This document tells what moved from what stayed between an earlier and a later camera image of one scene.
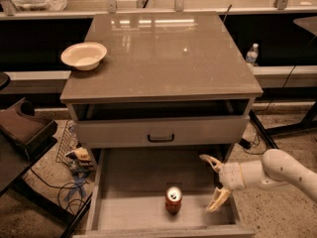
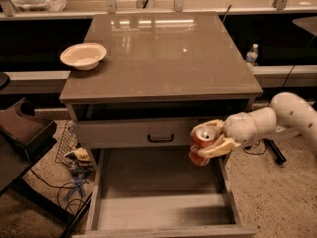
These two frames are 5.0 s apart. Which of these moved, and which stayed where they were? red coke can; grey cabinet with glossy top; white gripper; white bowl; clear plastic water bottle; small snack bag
Moved: white gripper; red coke can
Stayed: clear plastic water bottle; grey cabinet with glossy top; white bowl; small snack bag
